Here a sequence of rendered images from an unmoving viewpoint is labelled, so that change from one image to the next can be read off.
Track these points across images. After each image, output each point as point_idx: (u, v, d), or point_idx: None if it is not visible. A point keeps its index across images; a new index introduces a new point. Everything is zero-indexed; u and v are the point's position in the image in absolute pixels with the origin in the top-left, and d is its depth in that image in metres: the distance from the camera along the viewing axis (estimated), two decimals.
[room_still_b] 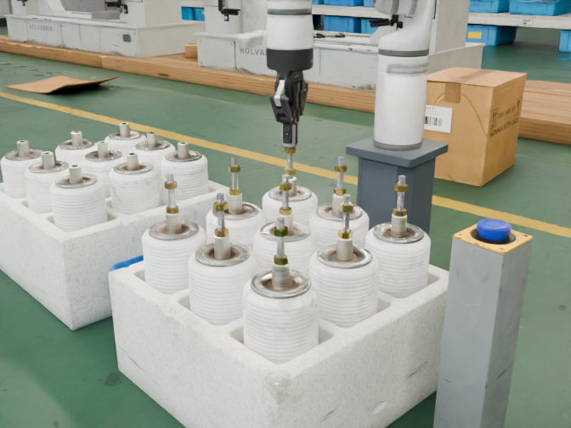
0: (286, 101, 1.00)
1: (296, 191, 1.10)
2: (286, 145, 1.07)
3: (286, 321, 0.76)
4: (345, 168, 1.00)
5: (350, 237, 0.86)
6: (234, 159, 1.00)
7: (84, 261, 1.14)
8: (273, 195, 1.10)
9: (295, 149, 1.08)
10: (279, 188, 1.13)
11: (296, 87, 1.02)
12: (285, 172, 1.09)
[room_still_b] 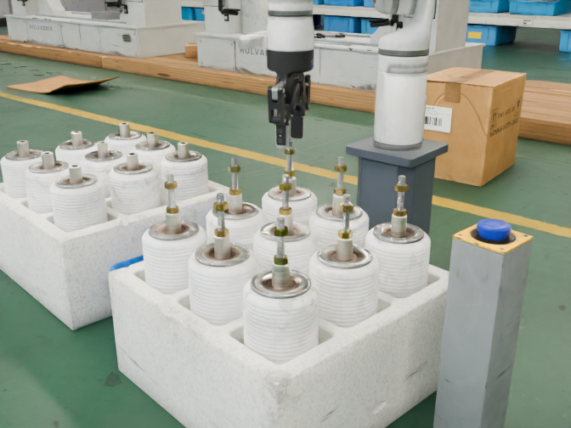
0: (283, 95, 0.99)
1: (296, 191, 1.11)
2: (280, 147, 1.04)
3: (286, 321, 0.76)
4: (345, 168, 1.00)
5: (350, 237, 0.86)
6: (234, 159, 1.00)
7: (84, 261, 1.14)
8: (273, 195, 1.10)
9: (285, 152, 1.08)
10: (277, 188, 1.13)
11: (296, 87, 1.02)
12: (292, 171, 1.10)
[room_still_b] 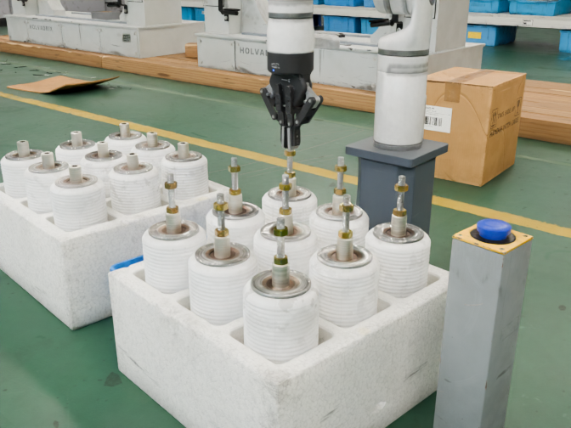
0: (264, 95, 1.08)
1: None
2: (286, 145, 1.09)
3: (286, 321, 0.76)
4: (345, 168, 1.00)
5: (350, 237, 0.86)
6: (234, 159, 1.00)
7: (84, 261, 1.14)
8: (302, 197, 1.09)
9: (291, 154, 1.08)
10: (280, 198, 1.09)
11: (274, 88, 1.05)
12: (286, 173, 1.10)
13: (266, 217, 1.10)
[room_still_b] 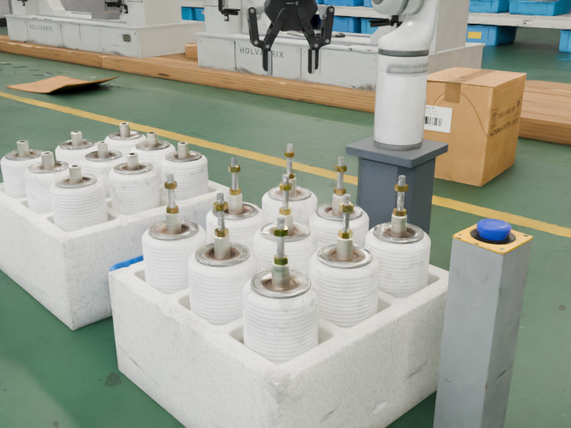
0: (325, 14, 1.02)
1: (293, 192, 1.10)
2: (313, 72, 1.04)
3: (286, 321, 0.76)
4: (345, 168, 1.00)
5: (350, 237, 0.86)
6: (234, 159, 1.00)
7: (84, 261, 1.14)
8: (272, 191, 1.12)
9: (294, 154, 1.09)
10: None
11: None
12: None
13: None
